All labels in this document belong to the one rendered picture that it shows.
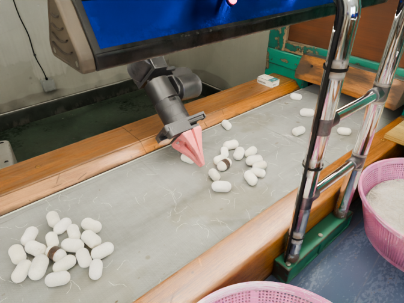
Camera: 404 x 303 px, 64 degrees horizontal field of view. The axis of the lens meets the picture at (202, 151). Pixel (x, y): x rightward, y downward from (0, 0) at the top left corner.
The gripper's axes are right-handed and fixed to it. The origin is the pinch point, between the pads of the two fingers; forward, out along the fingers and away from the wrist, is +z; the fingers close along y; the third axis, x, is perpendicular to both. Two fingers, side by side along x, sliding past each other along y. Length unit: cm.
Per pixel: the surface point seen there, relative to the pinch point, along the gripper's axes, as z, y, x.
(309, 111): 0.6, 37.6, -0.4
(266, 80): -14.9, 41.2, 9.8
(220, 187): 6.6, -1.9, -4.9
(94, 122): -81, 41, 169
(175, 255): 12.0, -16.9, -7.5
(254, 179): 8.3, 4.4, -6.8
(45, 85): -119, 22, 168
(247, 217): 13.3, -2.6, -8.6
